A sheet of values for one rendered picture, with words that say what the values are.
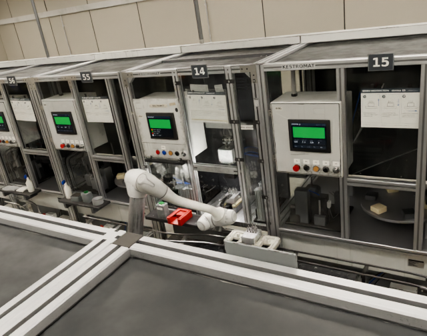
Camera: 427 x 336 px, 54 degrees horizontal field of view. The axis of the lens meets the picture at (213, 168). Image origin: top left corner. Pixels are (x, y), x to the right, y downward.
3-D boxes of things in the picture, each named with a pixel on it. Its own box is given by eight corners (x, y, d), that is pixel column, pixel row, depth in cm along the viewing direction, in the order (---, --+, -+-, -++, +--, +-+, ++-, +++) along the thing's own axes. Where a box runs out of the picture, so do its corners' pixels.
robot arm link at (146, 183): (171, 184, 258) (159, 179, 268) (151, 171, 246) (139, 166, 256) (160, 203, 256) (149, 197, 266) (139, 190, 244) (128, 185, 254)
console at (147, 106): (142, 158, 322) (129, 100, 305) (164, 145, 344) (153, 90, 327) (187, 161, 300) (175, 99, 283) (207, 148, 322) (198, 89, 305)
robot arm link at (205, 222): (209, 223, 301) (223, 221, 293) (197, 234, 289) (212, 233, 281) (203, 210, 298) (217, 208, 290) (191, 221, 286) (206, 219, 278)
